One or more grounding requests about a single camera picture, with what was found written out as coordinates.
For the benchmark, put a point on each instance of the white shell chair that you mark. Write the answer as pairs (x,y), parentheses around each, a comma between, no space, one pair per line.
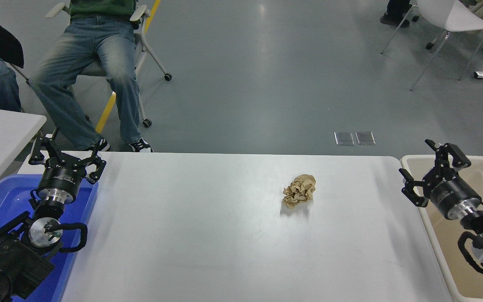
(455,16)

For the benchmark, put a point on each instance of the rolling chair with armrests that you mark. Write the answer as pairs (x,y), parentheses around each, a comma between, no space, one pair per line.
(151,54)

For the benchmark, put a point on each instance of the tan paper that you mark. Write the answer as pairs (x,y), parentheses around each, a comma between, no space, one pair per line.
(300,191)

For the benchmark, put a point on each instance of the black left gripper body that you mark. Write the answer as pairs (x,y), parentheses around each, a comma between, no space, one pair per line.
(61,176)

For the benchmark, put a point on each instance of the seated person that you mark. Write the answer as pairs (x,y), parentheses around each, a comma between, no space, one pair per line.
(78,54)

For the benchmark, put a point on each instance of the grey chair leg with castor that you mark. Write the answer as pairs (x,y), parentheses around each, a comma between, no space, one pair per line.
(19,73)

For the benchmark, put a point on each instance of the metal floor socket plate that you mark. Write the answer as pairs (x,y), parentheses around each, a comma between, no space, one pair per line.
(365,138)
(344,138)

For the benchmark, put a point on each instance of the blue plastic tray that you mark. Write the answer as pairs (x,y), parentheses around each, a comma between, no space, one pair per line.
(2,197)

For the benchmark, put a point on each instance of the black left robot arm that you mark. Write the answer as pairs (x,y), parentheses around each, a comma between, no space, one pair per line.
(11,260)

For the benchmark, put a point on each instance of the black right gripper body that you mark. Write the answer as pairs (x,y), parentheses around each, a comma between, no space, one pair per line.
(455,191)

